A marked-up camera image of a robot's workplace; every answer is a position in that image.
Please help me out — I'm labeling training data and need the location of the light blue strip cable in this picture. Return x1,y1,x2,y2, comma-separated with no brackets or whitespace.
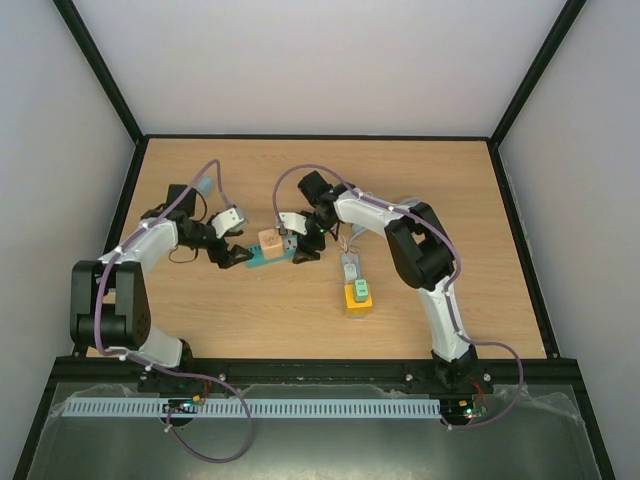
337,195,421,254

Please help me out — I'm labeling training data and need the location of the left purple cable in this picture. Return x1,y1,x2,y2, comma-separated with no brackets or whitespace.
92,158,256,463

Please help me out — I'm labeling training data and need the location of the light blue slotted cable duct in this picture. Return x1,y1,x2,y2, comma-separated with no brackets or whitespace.
62,397,441,419

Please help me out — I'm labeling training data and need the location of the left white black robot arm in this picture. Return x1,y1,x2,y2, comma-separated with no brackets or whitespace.
70,185,253,370

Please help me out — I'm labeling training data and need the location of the green charger plug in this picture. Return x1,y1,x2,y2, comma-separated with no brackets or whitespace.
353,279,369,303

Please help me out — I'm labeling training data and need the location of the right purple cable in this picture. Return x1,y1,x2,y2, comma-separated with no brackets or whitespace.
271,163,526,432

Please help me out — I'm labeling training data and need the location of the yellow cube adapter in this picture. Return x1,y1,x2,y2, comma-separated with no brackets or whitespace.
344,282,373,317

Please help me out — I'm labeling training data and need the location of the orange dragon cube adapter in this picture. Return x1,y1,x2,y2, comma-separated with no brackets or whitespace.
258,229,285,260

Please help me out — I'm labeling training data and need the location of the light blue power strip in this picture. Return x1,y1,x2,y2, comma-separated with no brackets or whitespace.
341,251,362,285

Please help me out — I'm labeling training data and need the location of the white plug on strip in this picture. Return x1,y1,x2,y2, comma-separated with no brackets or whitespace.
343,263,358,282

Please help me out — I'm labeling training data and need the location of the light blue charger plug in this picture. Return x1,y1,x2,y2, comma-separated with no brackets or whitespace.
196,176,215,198

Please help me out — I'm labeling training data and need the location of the purple cable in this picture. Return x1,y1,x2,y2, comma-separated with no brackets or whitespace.
92,158,256,463
271,163,526,432

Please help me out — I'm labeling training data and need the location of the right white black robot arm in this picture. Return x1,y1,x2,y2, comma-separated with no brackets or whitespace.
293,171,477,392

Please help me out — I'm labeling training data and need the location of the black aluminium frame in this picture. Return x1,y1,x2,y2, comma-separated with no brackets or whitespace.
14,1,614,479

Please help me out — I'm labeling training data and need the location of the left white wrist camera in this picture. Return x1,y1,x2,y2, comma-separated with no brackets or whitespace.
208,206,248,238

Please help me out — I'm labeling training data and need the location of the teal power strip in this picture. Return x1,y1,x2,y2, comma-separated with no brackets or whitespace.
246,235,297,268

